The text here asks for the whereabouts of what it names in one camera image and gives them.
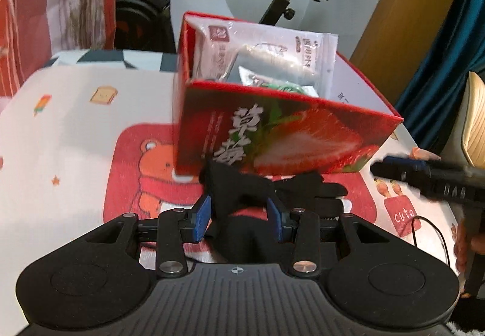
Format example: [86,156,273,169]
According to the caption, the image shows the white printed blanket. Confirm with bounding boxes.
[0,49,462,278]

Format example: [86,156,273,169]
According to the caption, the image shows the red strawberry print box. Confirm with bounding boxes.
[172,11,404,175]

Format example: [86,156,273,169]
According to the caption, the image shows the dark blue curtain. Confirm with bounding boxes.
[393,0,485,156]

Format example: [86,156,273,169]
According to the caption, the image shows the black glove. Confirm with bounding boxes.
[199,160,348,264]

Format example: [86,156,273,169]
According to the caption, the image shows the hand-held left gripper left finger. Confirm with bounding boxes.
[86,195,213,278]

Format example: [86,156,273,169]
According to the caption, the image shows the black cable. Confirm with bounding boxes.
[411,217,452,269]

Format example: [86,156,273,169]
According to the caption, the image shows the beige chair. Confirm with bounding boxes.
[440,71,485,179]

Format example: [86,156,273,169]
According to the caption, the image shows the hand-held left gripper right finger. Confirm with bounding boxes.
[266,197,384,278]

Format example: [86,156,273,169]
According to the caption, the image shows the white face mask packet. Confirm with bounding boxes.
[194,19,339,99]

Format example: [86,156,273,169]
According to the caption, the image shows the red bear mat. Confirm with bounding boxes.
[103,123,380,265]

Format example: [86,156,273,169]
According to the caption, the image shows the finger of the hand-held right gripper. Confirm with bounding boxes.
[369,160,430,187]
[382,155,419,166]

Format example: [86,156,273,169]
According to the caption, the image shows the green white packet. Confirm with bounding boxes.
[239,67,319,99]

